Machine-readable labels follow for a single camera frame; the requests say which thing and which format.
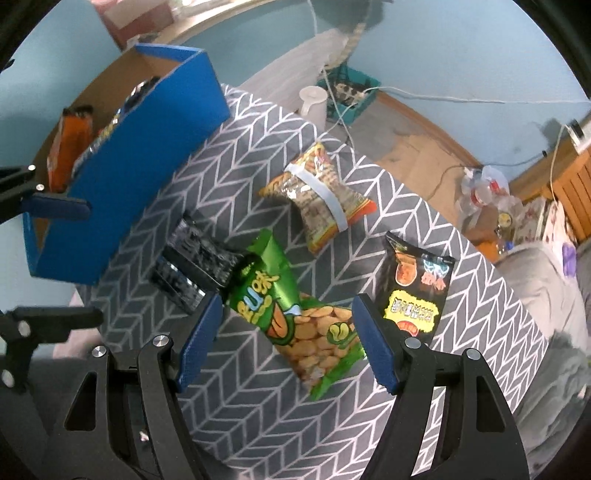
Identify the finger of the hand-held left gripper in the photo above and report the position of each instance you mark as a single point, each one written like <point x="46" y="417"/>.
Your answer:
<point x="46" y="321"/>
<point x="55" y="207"/>

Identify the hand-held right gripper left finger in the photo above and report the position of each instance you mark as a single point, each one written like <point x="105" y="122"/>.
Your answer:
<point x="198" y="344"/>

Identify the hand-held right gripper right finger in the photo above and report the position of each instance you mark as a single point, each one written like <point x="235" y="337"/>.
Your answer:
<point x="376" y="344"/>

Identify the dark orange snack packet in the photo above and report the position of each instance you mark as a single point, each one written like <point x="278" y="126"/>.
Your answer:
<point x="69" y="152"/>

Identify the black foil snack packet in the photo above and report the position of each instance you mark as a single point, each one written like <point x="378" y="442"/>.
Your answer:
<point x="198" y="254"/>
<point x="178" y="288"/>

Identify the black snack packet orange print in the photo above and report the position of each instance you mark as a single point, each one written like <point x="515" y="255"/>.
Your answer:
<point x="415" y="286"/>

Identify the green peanut snack packet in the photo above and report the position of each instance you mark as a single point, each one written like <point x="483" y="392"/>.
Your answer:
<point x="277" y="314"/>

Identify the blue cardboard box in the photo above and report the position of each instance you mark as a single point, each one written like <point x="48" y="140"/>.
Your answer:
<point x="152" y="152"/>

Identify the clear peanut packet white band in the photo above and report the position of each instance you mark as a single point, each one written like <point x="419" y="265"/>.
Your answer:
<point x="318" y="203"/>

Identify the grey chevron tablecloth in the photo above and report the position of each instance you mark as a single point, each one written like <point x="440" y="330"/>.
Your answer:
<point x="258" y="415"/>

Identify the orange juice bottle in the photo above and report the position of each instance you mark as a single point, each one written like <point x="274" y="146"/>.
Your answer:
<point x="489" y="247"/>

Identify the grey bed sheet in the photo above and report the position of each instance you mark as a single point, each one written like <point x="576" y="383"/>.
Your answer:
<point x="531" y="286"/>

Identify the brown jar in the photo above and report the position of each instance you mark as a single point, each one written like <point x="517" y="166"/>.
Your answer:
<point x="504" y="221"/>

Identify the clear bottle red cap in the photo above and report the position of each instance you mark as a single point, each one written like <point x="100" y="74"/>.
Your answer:
<point x="485" y="193"/>

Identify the grey blanket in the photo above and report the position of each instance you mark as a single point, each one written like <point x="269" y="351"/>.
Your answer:
<point x="570" y="374"/>

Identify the brown cardboard box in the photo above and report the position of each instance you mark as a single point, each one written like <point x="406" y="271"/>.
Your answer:
<point x="134" y="18"/>

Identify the clear plastic bag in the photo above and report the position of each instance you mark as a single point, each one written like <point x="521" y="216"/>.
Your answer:
<point x="496" y="177"/>

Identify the printed paper box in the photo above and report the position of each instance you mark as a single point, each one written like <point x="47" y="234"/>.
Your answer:
<point x="547" y="226"/>

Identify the purple pouch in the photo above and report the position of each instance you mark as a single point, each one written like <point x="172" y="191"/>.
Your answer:
<point x="570" y="258"/>

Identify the wooden windowsill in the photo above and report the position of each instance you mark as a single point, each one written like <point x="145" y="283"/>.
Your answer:
<point x="207" y="31"/>

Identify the teal plastic crate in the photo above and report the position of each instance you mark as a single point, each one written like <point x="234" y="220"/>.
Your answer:
<point x="358" y="110"/>

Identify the white kettle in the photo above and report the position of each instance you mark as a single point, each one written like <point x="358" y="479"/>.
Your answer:
<point x="314" y="106"/>

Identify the wooden headboard shelf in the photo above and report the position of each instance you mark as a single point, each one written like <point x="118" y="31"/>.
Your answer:
<point x="577" y="189"/>

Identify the power strip in crate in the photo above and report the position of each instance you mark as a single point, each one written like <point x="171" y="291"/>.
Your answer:
<point x="348" y="90"/>

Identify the white power strip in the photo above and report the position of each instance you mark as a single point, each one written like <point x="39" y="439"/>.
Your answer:
<point x="581" y="134"/>

